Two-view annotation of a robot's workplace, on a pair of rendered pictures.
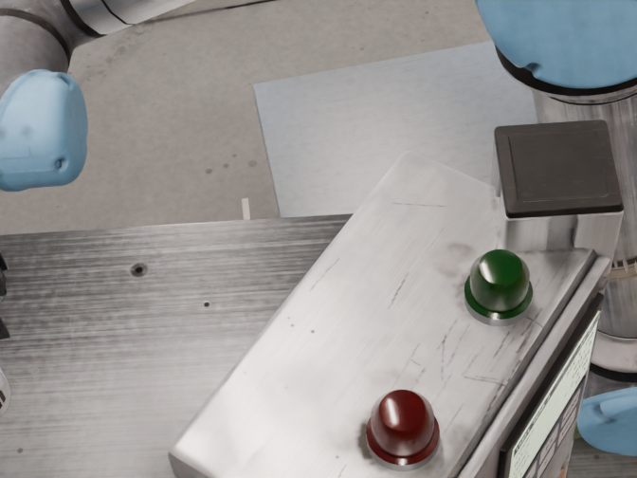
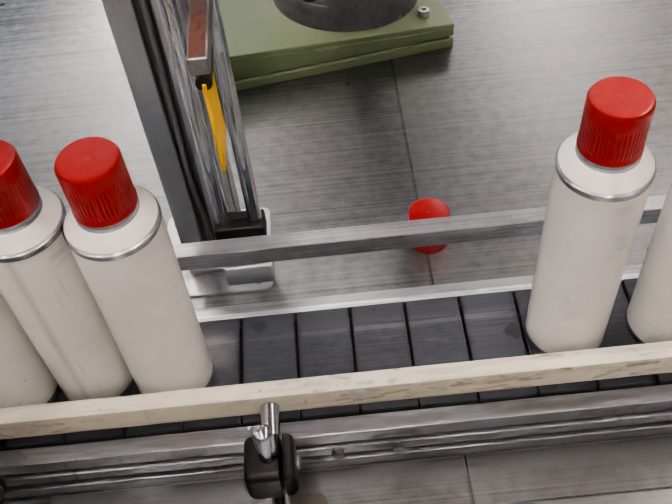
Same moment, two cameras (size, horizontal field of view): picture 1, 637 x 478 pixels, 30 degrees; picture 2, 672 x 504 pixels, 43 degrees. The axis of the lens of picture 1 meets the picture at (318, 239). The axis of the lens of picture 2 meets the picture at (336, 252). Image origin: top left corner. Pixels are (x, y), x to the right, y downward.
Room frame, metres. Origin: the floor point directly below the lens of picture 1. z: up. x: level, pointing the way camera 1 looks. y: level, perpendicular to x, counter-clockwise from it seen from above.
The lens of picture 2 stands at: (-0.17, -0.16, 1.37)
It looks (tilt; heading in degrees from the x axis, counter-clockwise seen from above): 51 degrees down; 356
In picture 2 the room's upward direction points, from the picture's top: 6 degrees counter-clockwise
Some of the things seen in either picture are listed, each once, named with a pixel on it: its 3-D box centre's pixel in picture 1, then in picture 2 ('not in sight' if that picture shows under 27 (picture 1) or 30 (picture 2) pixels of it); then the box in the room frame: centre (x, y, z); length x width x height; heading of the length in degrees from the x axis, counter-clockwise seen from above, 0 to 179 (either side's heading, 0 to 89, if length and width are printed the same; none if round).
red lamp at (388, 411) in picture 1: (402, 423); not in sight; (0.20, -0.02, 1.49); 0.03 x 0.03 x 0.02
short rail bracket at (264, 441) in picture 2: not in sight; (276, 476); (0.06, -0.13, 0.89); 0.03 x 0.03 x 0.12; 86
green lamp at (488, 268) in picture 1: (499, 281); not in sight; (0.25, -0.07, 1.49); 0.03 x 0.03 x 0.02
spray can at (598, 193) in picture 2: not in sight; (588, 231); (0.13, -0.33, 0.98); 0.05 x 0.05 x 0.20
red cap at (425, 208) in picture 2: not in sight; (428, 224); (0.27, -0.27, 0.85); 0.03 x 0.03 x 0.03
